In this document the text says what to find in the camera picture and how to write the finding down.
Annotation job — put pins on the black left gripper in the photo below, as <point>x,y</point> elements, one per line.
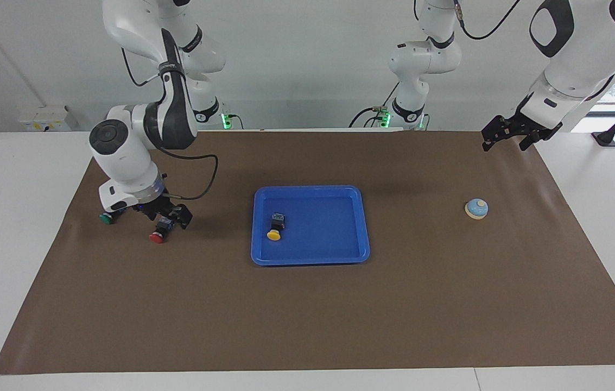
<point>513,125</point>

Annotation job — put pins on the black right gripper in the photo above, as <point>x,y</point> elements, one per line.
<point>158,203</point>

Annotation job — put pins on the red push button switch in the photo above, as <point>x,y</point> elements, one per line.
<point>157,237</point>

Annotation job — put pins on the green push button switch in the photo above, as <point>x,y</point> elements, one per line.
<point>106,219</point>

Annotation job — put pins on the yellow push button switch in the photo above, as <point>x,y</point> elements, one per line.
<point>274,233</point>

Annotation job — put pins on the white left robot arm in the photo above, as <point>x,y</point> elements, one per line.
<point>578,60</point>

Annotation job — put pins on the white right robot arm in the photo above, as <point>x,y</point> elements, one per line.
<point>122,152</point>

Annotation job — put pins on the light blue desk bell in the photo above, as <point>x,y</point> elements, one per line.
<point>476,208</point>

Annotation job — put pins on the blue plastic tray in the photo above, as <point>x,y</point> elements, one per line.
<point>329,239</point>

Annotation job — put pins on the brown table mat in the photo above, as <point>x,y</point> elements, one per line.
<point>307,315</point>

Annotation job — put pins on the white wall socket box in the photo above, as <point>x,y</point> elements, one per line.
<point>44,119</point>

